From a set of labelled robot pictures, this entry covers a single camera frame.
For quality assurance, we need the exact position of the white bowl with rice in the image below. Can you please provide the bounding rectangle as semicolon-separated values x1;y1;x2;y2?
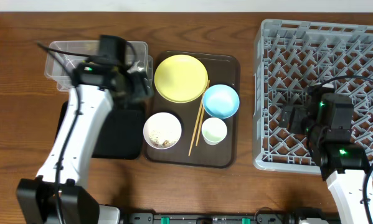
143;112;182;150

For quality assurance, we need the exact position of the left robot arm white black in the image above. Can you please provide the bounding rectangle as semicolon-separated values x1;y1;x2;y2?
16;63;153;223

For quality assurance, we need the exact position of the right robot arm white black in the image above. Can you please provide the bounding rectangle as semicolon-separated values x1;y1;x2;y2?
279;93;373;223

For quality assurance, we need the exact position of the black food waste tray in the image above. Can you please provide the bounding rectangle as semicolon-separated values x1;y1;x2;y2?
65;101;145;161

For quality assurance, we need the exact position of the grey dishwasher rack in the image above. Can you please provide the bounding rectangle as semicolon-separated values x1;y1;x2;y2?
253;19;373;177

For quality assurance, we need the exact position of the clear plastic waste bin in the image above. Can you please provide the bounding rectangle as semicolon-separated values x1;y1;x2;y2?
44;40;154;93

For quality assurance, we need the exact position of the crumpled white tissue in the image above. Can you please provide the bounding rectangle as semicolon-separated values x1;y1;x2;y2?
128;60;146;73

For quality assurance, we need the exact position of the yellow plate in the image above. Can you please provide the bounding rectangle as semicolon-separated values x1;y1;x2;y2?
154;54;208;103

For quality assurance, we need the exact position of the wooden chopstick left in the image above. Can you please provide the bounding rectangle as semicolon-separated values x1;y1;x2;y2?
188;80;210;157

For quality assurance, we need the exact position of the wooden chopstick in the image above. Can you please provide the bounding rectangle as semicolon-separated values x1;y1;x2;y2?
196;101;204;147
188;80;210;157

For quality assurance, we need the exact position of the wooden chopstick right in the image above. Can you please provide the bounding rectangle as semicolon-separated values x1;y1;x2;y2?
196;101;204;147

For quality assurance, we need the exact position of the light blue bowl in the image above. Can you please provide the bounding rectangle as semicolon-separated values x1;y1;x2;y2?
203;84;240;119

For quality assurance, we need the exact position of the pale green cup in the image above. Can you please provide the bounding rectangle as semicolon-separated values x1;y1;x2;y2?
201;118;227;146

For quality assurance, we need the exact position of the dark brown serving tray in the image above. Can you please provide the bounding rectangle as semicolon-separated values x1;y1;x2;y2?
144;52;240;169

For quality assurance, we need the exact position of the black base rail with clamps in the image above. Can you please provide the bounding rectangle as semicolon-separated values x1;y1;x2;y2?
120;206;342;224

